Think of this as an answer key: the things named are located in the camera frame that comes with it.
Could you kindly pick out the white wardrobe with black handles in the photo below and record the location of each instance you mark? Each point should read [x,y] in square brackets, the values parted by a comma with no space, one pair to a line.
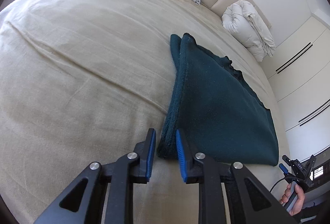
[298,74]

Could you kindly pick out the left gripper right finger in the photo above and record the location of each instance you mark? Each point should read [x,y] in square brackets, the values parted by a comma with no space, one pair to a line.
[227,193]

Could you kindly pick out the white folded duvet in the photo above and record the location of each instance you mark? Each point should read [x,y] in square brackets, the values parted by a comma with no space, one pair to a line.
[244,23]

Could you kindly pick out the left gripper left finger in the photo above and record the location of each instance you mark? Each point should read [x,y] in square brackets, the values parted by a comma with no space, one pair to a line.
[104,193]

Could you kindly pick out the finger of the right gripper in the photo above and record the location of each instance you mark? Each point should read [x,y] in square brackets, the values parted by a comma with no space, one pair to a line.
[284,169]

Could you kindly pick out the beige bed cover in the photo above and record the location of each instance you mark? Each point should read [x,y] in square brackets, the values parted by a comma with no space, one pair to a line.
[84,80]

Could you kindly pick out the dark teal knit sweater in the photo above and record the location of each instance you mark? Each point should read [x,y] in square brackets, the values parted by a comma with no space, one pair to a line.
[216,108]

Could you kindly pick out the person's right hand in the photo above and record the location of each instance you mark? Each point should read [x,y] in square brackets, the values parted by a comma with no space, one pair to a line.
[300,197]

